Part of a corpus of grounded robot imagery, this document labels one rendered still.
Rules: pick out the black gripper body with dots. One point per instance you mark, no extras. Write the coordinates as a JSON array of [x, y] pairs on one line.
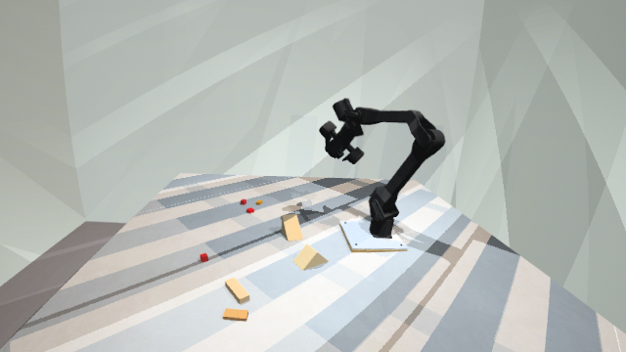
[[328, 129]]

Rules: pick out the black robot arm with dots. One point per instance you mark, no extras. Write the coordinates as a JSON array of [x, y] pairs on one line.
[[428, 141]]

